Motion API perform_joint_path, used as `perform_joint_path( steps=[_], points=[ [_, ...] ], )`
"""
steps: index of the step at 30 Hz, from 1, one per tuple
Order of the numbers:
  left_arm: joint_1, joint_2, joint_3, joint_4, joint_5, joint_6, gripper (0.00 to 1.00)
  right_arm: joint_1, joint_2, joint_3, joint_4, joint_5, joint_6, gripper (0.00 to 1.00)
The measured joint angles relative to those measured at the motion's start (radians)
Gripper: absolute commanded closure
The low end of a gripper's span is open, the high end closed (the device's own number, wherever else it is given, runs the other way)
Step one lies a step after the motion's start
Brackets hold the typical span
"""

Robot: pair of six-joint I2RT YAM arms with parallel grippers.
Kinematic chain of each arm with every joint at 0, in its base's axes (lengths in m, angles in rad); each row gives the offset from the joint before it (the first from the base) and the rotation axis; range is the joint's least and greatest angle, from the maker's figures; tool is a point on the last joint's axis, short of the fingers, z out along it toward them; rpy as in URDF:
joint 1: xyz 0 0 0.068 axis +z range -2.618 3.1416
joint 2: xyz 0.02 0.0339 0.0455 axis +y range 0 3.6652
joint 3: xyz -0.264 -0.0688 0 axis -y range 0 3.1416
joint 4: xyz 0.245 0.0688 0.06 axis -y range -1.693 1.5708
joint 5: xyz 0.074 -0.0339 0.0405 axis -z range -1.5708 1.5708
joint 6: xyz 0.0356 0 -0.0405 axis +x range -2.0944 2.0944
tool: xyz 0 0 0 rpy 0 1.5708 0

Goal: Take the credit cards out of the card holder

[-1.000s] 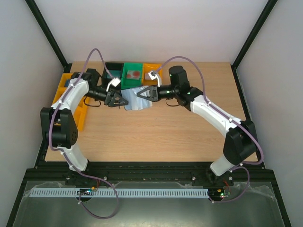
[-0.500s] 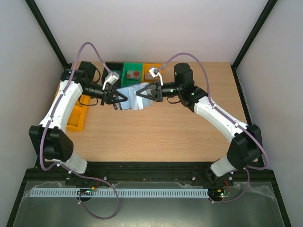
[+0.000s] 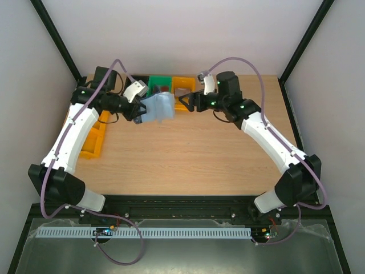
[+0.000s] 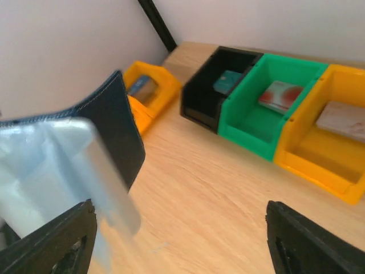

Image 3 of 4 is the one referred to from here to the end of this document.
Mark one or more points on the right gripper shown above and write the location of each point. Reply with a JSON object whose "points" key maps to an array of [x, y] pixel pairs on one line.
{"points": [[197, 100]]}

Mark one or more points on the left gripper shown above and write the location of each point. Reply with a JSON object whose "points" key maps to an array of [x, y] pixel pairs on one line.
{"points": [[136, 111]]}

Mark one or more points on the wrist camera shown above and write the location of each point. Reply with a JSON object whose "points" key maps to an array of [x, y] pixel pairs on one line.
{"points": [[206, 78], [136, 88]]}

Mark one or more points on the small orange storage bin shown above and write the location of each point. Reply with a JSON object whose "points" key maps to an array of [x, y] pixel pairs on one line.
{"points": [[182, 82]]}

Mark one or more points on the white slotted cable duct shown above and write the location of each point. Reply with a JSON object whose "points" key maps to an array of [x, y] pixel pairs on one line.
{"points": [[146, 233]]}

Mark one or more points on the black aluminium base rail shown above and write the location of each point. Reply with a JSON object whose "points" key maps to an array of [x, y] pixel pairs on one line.
{"points": [[236, 210]]}

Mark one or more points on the red-dotted card stack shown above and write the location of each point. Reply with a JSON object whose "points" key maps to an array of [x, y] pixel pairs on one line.
{"points": [[164, 88]]}

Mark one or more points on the orange three-compartment bin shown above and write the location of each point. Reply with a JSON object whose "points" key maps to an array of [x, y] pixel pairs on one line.
{"points": [[93, 144]]}

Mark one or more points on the blue card holder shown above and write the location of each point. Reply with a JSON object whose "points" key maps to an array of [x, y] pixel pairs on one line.
{"points": [[159, 107]]}

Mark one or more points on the grey-pink card stack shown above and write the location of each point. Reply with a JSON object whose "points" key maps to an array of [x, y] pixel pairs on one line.
{"points": [[181, 91]]}

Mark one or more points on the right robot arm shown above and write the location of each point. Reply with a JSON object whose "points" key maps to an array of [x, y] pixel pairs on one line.
{"points": [[299, 172]]}

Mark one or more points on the black frame post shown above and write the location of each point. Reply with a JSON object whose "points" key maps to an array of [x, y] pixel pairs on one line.
{"points": [[314, 25], [48, 23]]}

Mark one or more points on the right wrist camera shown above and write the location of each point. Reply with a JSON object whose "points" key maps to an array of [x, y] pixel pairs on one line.
{"points": [[206, 78]]}

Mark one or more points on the green storage bin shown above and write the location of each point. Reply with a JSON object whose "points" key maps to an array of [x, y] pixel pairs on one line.
{"points": [[158, 80]]}

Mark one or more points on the left black frame post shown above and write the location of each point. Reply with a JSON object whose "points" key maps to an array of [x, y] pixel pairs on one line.
{"points": [[48, 23]]}

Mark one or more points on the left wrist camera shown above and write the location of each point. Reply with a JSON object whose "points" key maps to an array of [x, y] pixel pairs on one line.
{"points": [[136, 88]]}

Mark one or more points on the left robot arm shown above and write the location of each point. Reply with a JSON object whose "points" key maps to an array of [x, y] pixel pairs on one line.
{"points": [[54, 177]]}

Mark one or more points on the right black frame post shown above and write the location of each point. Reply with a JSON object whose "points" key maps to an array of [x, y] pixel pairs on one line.
{"points": [[314, 25]]}

